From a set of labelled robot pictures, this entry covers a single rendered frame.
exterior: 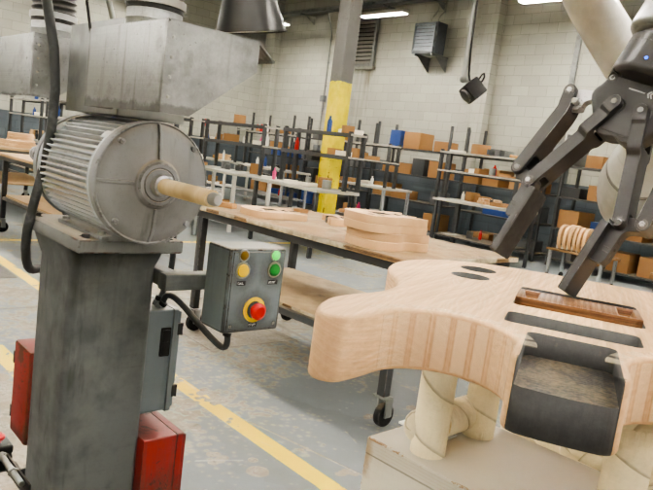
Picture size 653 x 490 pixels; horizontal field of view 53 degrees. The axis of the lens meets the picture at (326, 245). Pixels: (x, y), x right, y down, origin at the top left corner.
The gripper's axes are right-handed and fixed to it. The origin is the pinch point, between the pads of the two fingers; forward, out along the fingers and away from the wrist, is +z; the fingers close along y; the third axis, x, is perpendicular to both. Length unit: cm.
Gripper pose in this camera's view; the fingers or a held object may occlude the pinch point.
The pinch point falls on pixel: (547, 246)
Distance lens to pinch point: 64.1
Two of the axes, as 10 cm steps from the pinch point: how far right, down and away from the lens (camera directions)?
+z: -5.2, 8.5, 0.9
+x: -6.0, -2.8, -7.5
